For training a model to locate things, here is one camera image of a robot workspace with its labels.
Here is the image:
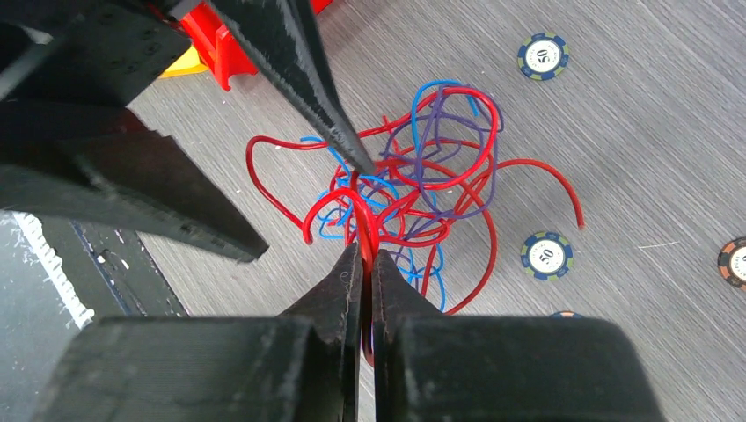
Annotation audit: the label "yellow triangular plastic frame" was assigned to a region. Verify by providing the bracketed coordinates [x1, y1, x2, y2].
[159, 46, 208, 78]

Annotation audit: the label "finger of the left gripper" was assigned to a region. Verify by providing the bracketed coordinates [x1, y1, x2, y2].
[208, 0, 376, 175]

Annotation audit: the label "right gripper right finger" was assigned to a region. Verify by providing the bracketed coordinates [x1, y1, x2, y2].
[370, 251, 663, 421]

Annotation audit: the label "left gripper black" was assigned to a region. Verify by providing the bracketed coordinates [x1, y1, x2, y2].
[1, 1, 268, 262]

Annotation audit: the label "poker chip top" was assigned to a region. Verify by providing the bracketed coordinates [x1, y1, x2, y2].
[517, 33, 570, 81]

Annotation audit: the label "red four-compartment bin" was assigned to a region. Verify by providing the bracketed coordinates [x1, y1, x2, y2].
[148, 0, 333, 92]

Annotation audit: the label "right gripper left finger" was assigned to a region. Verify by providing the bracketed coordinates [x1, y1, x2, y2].
[33, 245, 362, 421]

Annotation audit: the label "red blue purple wires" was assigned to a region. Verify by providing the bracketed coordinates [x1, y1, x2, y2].
[245, 79, 586, 368]

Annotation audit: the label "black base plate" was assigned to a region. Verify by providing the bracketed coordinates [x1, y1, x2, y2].
[40, 217, 188, 317]

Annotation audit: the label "red poker chip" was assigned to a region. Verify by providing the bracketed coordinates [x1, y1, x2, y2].
[717, 236, 746, 291]

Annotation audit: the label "poker chip right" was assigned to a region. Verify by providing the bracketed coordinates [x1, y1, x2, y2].
[550, 310, 583, 318]

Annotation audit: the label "aluminium front rail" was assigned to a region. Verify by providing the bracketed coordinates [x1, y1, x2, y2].
[11, 212, 95, 330]

